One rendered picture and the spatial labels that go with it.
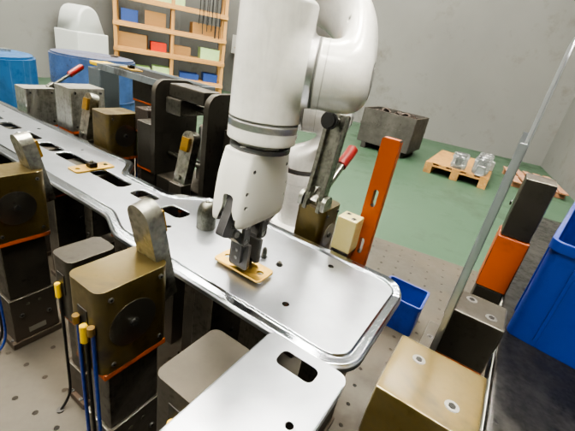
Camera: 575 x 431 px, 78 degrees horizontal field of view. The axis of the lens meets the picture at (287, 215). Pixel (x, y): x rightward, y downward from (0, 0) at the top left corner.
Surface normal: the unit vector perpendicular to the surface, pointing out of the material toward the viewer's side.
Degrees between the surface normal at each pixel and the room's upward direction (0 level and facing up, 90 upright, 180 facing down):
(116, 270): 0
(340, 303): 0
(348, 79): 84
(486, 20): 90
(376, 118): 90
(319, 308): 0
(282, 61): 88
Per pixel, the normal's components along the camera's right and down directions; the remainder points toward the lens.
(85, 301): -0.55, 0.26
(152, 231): 0.82, 0.36
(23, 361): 0.17, -0.90
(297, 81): -0.06, 0.51
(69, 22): -0.32, 0.17
